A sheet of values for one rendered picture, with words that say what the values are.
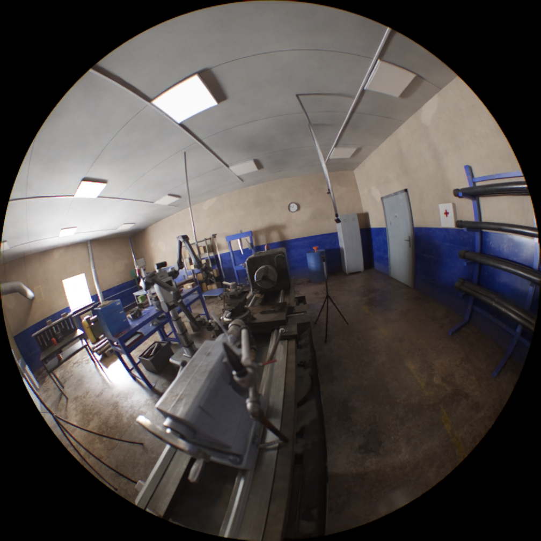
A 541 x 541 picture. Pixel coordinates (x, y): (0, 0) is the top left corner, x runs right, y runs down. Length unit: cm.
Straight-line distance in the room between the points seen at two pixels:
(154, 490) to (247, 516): 36
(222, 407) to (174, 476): 45
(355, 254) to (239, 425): 497
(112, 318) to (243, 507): 229
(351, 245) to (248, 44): 499
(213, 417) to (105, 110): 262
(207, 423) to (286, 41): 249
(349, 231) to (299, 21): 484
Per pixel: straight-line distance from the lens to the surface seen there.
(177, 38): 196
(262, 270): 177
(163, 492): 86
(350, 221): 503
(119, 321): 250
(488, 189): 240
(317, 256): 457
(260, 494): 70
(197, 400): 50
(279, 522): 71
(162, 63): 206
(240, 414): 62
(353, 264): 515
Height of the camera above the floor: 151
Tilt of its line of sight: 11 degrees down
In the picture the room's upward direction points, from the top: 12 degrees counter-clockwise
